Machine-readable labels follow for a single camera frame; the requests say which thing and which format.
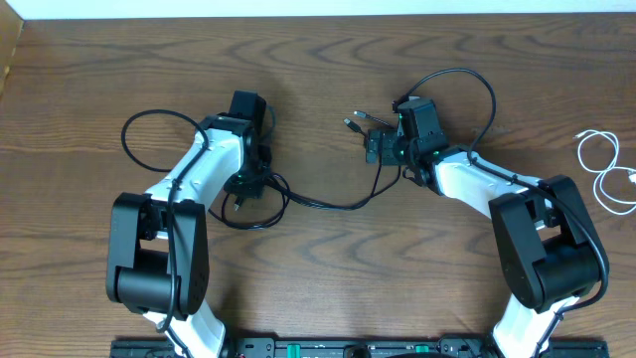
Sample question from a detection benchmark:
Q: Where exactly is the black round USB cable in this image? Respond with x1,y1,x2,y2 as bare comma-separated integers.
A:
267,109,402,212

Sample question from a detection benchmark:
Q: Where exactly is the white USB cable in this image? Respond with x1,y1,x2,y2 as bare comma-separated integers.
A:
573,128,636,217

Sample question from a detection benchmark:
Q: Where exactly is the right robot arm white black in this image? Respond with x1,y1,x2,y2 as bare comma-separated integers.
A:
365,130,609,357

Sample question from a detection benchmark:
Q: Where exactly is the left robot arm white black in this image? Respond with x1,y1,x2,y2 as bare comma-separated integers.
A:
105,109,264,357

